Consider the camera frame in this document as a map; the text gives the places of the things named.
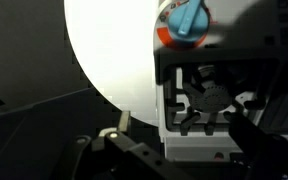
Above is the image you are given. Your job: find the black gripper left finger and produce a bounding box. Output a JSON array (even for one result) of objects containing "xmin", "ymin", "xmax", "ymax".
[{"xmin": 98, "ymin": 109, "xmax": 195, "ymax": 180}]

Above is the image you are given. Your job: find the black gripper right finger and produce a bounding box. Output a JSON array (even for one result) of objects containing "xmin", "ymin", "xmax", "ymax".
[{"xmin": 223, "ymin": 111, "xmax": 286, "ymax": 180}]

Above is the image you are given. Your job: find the orange round button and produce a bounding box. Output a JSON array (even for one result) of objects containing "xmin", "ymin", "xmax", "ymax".
[{"xmin": 213, "ymin": 152, "xmax": 226, "ymax": 162}]

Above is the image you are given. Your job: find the blue stove knob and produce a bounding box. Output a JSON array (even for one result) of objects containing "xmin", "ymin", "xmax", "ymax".
[{"xmin": 167, "ymin": 0, "xmax": 211, "ymax": 43}]

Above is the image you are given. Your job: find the black burner grate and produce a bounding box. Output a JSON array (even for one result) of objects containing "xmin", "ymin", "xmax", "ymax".
[{"xmin": 165, "ymin": 64, "xmax": 272, "ymax": 136}]

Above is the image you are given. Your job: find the grey toy stove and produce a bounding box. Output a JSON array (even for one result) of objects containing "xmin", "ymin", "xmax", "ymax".
[{"xmin": 153, "ymin": 0, "xmax": 288, "ymax": 165}]

